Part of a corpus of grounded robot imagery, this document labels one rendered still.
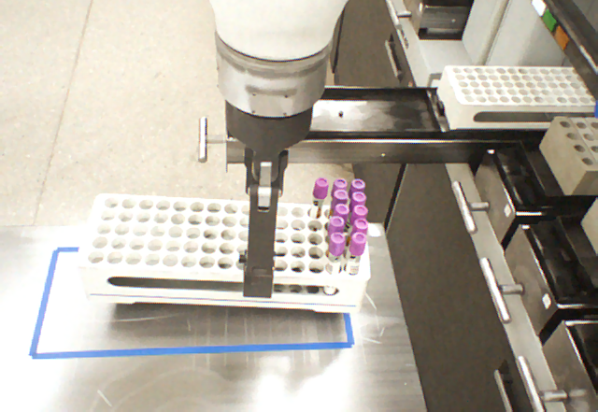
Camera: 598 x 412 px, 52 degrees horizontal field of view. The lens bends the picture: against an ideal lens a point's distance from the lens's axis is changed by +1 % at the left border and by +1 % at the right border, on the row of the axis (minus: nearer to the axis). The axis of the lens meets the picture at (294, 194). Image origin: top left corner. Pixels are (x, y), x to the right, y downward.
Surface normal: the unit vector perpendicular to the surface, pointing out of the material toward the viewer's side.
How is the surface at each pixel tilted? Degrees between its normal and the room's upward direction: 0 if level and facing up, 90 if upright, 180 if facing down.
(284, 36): 109
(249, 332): 0
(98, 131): 0
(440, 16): 90
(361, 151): 90
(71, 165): 0
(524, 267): 90
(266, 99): 90
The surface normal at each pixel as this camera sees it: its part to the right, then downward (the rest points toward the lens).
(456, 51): 0.08, -0.68
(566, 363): -0.99, 0.00
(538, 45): 0.09, 0.73
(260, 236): 0.02, 0.51
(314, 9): 0.48, 0.72
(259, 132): -0.18, 0.71
